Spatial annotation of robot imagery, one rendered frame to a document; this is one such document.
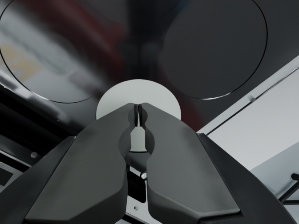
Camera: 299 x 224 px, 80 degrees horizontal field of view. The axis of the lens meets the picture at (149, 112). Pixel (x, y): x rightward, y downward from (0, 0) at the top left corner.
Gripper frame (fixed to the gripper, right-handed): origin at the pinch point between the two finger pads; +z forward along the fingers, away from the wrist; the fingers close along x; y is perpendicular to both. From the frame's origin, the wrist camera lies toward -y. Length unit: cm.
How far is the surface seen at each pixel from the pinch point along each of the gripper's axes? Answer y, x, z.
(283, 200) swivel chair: 148, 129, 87
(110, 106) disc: 3.8, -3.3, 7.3
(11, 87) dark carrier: 1.4, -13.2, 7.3
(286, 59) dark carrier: -1.2, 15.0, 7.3
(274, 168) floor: 117, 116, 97
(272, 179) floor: 131, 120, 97
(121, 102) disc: 3.4, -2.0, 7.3
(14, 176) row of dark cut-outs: 8.5, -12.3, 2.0
